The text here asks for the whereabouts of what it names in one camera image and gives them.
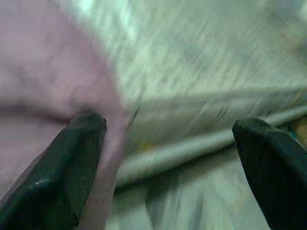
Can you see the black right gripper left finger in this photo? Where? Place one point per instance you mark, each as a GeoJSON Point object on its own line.
{"type": "Point", "coordinates": [52, 187]}

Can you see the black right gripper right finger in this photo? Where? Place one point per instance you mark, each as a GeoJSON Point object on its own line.
{"type": "Point", "coordinates": [275, 179]}

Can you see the purple Mickey Mouse blanket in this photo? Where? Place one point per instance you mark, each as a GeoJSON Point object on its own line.
{"type": "Point", "coordinates": [48, 72]}

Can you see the white quilted mattress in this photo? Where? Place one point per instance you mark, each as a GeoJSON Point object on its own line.
{"type": "Point", "coordinates": [204, 60]}

